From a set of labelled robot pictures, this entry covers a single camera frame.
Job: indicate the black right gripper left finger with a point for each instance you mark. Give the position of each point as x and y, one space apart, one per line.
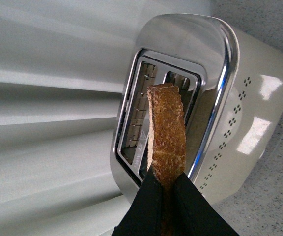
145 213

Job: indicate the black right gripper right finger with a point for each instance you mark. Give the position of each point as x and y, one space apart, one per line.
193 215

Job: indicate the brown bread slice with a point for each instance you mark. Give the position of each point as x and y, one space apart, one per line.
166 144

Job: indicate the beige two-slot toaster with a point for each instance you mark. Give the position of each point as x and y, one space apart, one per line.
231 86

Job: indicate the grey pleated curtain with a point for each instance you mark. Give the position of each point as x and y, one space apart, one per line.
63 64

